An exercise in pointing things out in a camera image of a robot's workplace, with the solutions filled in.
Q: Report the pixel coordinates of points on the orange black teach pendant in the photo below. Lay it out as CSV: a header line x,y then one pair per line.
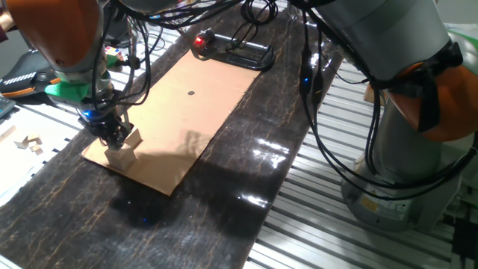
x,y
22,84

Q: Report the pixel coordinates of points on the dark marble pattern mat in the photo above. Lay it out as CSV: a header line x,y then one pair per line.
x,y
242,149

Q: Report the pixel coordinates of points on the person hand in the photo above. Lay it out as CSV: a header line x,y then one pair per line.
x,y
5,20

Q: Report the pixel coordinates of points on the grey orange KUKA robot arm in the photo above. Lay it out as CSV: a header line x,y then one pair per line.
x,y
392,30

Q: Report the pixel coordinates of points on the small wooden stick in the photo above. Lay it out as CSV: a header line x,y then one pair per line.
x,y
7,133

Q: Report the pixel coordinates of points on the small black sensor board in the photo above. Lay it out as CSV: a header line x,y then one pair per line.
x,y
201,40

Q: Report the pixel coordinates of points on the Rubik's cube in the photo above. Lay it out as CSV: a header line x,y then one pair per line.
x,y
114,52

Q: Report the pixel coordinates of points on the white paper sheet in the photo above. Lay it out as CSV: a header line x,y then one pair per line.
x,y
15,172

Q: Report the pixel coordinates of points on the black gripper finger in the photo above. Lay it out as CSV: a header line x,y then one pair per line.
x,y
110,143
126,131

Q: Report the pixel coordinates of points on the brown cardboard sheet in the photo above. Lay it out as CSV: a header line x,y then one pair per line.
x,y
179,123

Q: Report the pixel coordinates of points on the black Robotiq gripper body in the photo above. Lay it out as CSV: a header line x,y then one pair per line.
x,y
99,125

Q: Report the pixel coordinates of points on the light wooden cube block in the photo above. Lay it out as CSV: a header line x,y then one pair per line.
x,y
121,160
134,138

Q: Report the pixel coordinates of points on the taped flat cardboard box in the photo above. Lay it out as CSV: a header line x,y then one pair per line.
x,y
369,95

